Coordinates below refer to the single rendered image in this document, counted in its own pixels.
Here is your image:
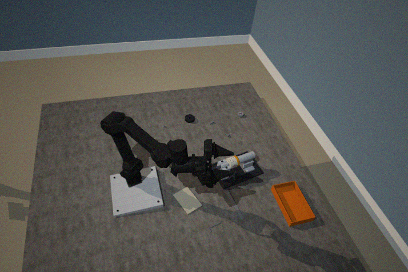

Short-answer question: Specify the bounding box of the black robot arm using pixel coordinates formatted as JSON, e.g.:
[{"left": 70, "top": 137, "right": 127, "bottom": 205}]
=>
[{"left": 101, "top": 111, "right": 211, "bottom": 187}]

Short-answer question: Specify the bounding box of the orange rectangular tray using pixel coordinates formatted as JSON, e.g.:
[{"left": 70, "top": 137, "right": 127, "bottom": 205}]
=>
[{"left": 271, "top": 181, "right": 315, "bottom": 227}]

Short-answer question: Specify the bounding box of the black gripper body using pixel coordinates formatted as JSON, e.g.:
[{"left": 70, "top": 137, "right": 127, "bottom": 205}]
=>
[{"left": 189, "top": 139, "right": 214, "bottom": 188}]

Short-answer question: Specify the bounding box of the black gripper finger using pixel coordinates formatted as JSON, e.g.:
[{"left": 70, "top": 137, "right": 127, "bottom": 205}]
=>
[
  {"left": 213, "top": 142, "right": 234, "bottom": 159},
  {"left": 214, "top": 169, "right": 234, "bottom": 185}
]

